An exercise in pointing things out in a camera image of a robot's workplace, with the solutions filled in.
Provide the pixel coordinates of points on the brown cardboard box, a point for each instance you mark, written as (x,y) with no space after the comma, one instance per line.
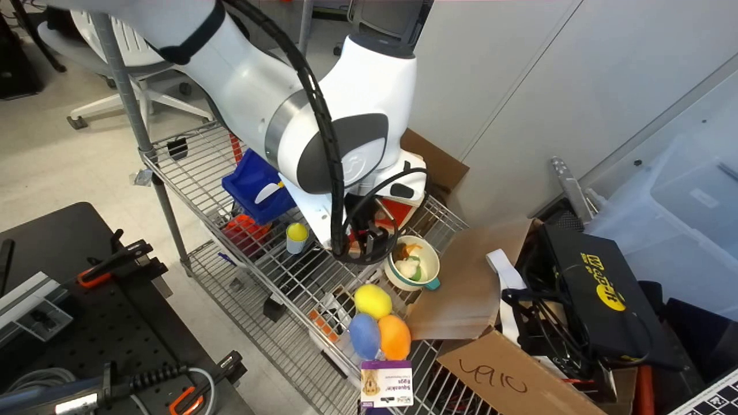
(469,278)

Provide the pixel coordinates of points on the red orange plastic item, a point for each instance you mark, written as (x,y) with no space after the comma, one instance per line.
(245,229)

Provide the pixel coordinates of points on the yellow foam ball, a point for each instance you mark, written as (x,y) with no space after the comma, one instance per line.
(373,301)

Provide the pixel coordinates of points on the aluminium extrusion bar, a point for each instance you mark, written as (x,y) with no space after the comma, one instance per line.
(25,301)

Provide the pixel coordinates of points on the black bar clamp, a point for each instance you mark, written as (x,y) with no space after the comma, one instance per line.
(146,382)

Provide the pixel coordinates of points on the black chair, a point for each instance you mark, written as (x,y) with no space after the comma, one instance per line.
(23,53)

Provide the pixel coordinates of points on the purple white ball label card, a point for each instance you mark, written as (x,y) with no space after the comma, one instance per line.
(385,383)

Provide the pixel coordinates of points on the black perforated work table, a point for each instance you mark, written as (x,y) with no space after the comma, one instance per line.
(99,337)

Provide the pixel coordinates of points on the red plastic container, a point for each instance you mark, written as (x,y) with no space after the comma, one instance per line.
(647,392)

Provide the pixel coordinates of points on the black bag with yellow logo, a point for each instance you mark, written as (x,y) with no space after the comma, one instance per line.
(606,292)

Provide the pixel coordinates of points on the brown cardboard sheet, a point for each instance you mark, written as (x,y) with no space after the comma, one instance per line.
(441,157)

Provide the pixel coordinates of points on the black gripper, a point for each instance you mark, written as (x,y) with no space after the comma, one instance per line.
(366,232)

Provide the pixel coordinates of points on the white chair base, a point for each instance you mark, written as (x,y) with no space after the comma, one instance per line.
(107,106)

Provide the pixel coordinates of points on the silver metal bracket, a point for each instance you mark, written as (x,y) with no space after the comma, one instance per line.
(577,191)

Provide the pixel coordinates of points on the orange foam ball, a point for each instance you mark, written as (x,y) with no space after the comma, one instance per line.
(395,337)

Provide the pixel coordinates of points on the orange white package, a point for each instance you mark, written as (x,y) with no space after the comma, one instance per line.
(331,318)

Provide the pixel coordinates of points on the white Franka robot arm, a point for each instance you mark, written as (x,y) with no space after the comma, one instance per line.
(255,84)

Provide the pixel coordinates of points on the small bottle with yellow cap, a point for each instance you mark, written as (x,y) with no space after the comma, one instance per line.
(297,239)

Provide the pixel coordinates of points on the white round plastic disc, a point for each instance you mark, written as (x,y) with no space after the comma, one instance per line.
(268,191)

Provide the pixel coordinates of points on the blue plastic bin tray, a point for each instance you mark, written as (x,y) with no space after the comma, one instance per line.
(249,185)

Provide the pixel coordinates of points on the clear plastic storage bin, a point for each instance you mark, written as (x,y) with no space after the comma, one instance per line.
(683,223)

